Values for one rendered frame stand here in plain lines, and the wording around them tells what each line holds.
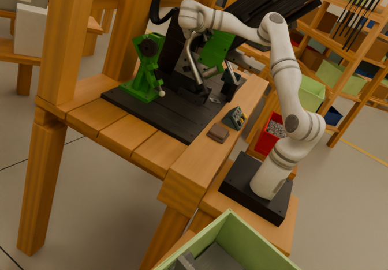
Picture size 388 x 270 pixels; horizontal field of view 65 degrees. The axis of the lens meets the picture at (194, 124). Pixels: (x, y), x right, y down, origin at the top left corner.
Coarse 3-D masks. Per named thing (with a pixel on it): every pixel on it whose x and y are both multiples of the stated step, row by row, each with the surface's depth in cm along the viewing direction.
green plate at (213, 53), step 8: (216, 32) 145; (224, 32) 144; (208, 40) 146; (216, 40) 145; (224, 40) 144; (232, 40) 143; (208, 48) 147; (216, 48) 146; (224, 48) 145; (200, 56) 148; (208, 56) 147; (216, 56) 146; (224, 56) 145; (208, 64) 148; (216, 64) 147
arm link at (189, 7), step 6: (186, 0) 110; (192, 0) 110; (180, 6) 112; (186, 6) 109; (192, 6) 109; (198, 6) 110; (204, 6) 110; (180, 12) 111; (186, 12) 110; (192, 12) 110; (198, 12) 112; (204, 12) 110; (210, 12) 110; (204, 18) 112; (210, 18) 110; (204, 24) 113; (210, 24) 112
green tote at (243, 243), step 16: (224, 224) 86; (240, 224) 82; (192, 240) 71; (208, 240) 83; (224, 240) 87; (240, 240) 83; (256, 240) 80; (176, 256) 66; (240, 256) 85; (256, 256) 81; (272, 256) 78
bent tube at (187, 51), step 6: (210, 30) 141; (192, 36) 144; (186, 42) 145; (186, 48) 146; (186, 54) 146; (192, 60) 146; (192, 66) 146; (192, 72) 147; (198, 72) 147; (198, 78) 146; (198, 84) 149
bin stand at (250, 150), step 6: (258, 126) 179; (258, 132) 172; (252, 138) 165; (252, 144) 157; (246, 150) 184; (252, 150) 152; (252, 156) 152; (258, 156) 151; (264, 156) 151; (294, 168) 152; (294, 174) 147
